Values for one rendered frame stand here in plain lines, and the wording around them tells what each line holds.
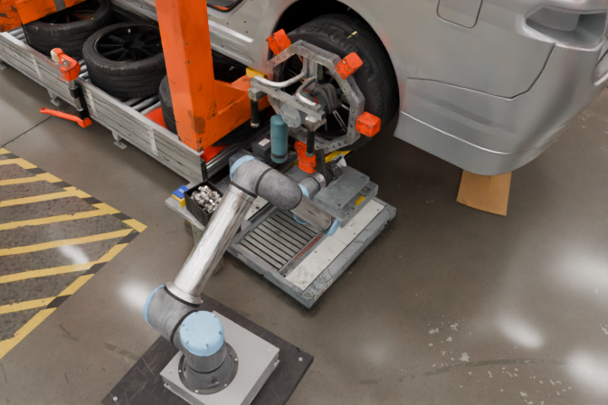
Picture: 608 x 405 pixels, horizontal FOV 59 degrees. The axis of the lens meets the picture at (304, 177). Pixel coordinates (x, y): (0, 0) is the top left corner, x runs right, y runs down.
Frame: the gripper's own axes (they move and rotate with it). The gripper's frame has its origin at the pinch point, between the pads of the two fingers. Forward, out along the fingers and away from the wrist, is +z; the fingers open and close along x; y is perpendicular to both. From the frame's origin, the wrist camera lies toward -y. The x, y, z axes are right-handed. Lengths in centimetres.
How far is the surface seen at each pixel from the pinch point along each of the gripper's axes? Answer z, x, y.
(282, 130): -10.3, -16.5, -24.8
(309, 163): -1.0, -24.3, -1.7
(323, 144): 2.0, -10.1, -7.7
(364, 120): 0.9, 24.4, -10.7
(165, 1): -36, -2, -100
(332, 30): 14, 24, -52
